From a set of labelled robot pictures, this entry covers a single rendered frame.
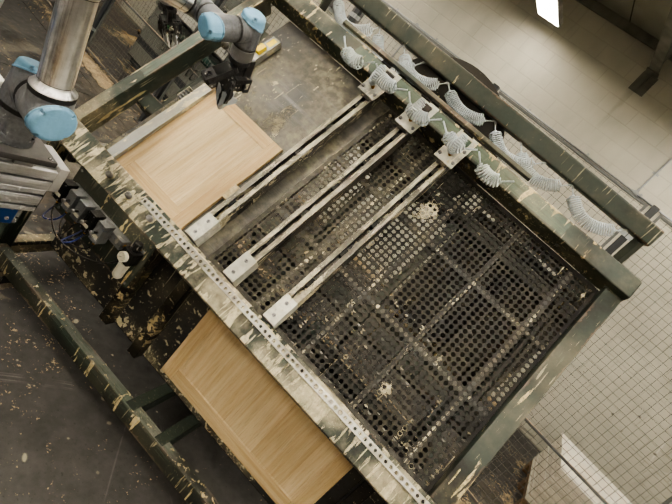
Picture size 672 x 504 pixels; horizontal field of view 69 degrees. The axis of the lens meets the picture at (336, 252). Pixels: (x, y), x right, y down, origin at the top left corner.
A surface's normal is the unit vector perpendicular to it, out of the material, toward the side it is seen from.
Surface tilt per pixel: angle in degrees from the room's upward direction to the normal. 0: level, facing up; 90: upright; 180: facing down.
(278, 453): 90
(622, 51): 90
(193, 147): 57
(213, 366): 90
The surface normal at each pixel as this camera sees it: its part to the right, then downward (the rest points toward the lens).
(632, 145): -0.44, -0.04
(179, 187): 0.07, -0.35
